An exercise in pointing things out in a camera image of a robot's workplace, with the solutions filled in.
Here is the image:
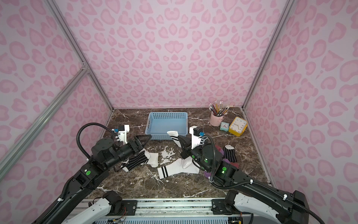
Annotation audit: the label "black striped sock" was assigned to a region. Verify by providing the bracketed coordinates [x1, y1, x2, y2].
[121, 149, 158, 172]
[223, 145, 237, 163]

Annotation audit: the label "white sock with black bands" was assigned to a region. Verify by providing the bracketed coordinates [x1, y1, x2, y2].
[167, 131, 181, 148]

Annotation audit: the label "maroon purple sock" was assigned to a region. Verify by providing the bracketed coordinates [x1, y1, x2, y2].
[215, 158, 239, 176]
[215, 145, 225, 157]

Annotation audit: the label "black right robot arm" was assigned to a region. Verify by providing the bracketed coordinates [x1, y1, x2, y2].
[172, 135, 324, 224]

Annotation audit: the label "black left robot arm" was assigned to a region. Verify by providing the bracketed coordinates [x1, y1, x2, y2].
[33, 134, 152, 224]

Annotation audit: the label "light blue plastic basket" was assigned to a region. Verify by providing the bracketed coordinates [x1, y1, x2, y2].
[145, 112, 188, 141]

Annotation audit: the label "small teal cube clock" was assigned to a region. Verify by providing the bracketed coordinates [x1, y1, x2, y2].
[220, 121, 230, 132]

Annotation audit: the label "pink pencil cup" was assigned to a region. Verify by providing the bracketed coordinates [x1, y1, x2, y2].
[209, 113, 224, 127]

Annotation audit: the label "yellow square alarm clock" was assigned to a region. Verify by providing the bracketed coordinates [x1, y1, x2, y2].
[228, 117, 248, 137]

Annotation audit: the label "bundle of coloured pencils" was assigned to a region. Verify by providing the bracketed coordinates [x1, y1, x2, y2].
[209, 101, 231, 117]

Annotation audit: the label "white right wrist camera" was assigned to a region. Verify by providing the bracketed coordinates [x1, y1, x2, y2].
[189, 126, 205, 149]

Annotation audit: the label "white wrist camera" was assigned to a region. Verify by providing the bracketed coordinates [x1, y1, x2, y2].
[189, 126, 205, 149]
[113, 125, 130, 145]

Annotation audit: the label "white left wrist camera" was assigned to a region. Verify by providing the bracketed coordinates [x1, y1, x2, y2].
[113, 125, 130, 145]

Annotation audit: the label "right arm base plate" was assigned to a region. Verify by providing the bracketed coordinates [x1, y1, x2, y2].
[211, 198, 243, 216]

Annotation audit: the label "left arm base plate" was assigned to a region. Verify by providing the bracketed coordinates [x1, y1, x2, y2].
[102, 191, 138, 216]

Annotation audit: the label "aluminium front rail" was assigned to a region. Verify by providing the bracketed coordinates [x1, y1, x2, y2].
[61, 197, 297, 224]

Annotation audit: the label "aluminium frame strut left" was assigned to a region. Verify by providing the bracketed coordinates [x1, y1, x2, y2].
[1, 66, 88, 180]

